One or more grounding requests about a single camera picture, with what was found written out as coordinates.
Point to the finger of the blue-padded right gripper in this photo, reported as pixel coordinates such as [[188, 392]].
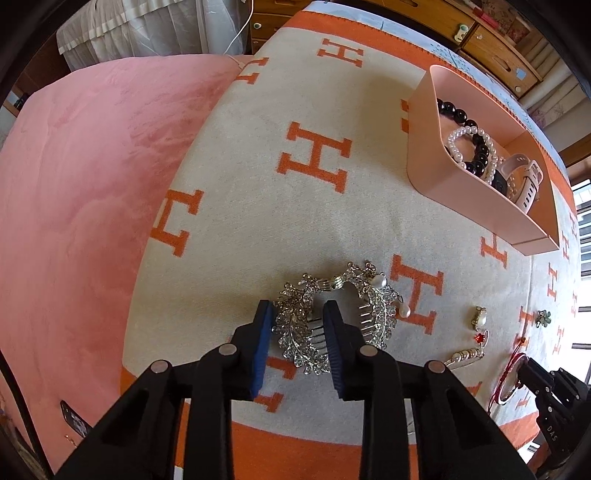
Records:
[[425, 409]]

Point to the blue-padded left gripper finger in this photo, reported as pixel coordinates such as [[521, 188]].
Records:
[[183, 409]]

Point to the small green flower brooch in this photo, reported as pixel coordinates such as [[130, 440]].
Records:
[[543, 318]]

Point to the silver rhinestone leaf hair comb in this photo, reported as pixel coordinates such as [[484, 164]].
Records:
[[310, 335]]

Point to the pink jewelry tray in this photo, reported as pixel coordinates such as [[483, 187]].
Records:
[[458, 134]]

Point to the pearl safety pin brooch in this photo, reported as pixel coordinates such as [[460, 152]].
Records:
[[464, 358]]

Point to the round pearl earring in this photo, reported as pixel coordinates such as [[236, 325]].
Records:
[[479, 319]]

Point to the orange H pattern blanket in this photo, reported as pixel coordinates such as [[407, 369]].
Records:
[[301, 167]]

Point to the pink bed cover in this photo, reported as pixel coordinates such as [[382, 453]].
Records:
[[84, 170]]

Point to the wooden desk with drawers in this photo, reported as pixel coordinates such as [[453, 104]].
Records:
[[464, 32]]

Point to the white lace covered piano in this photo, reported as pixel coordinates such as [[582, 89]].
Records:
[[105, 30]]

